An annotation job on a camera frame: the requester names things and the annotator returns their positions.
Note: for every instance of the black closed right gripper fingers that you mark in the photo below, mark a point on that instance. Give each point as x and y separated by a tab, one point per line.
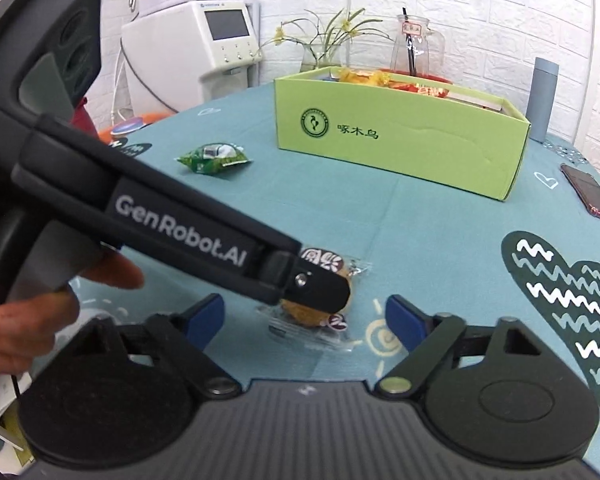
311	286

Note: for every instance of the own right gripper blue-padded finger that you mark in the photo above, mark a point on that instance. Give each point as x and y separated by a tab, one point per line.
429	340
182	337

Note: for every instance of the brown pastry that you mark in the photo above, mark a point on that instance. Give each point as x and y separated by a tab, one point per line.
315	312

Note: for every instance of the person's left hand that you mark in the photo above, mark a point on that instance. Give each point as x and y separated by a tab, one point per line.
28	328

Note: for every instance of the green snack packet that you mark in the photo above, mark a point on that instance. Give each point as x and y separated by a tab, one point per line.
214	158

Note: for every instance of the white machine with screen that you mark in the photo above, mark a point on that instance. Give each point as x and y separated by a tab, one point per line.
189	54

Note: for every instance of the green cardboard box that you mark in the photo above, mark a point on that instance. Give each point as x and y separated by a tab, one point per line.
467	139

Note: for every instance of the yellow snack bag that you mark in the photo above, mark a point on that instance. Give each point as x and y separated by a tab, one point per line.
377	78

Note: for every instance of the smartphone with red case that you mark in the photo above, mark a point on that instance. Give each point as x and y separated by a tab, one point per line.
586	187

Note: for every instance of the red snack bag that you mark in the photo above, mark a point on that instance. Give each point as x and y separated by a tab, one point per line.
421	89

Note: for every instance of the orchid plant in glass vase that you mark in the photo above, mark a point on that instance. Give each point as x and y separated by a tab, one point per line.
321	41

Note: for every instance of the clear glass pitcher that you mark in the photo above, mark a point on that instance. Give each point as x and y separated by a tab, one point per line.
418	50

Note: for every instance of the grey cylindrical bottle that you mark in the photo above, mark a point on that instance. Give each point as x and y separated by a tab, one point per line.
541	98

